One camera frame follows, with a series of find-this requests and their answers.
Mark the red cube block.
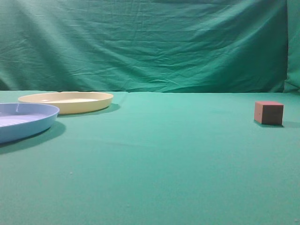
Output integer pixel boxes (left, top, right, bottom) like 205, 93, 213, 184
254, 101, 284, 125

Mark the yellow plastic plate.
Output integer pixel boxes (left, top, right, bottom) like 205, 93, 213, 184
18, 91, 113, 114

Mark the blue plastic plate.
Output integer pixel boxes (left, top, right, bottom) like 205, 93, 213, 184
0, 103, 60, 143

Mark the green table cloth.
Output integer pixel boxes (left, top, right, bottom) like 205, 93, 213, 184
0, 92, 300, 225

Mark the green backdrop cloth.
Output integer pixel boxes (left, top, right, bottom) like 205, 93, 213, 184
0, 0, 300, 93

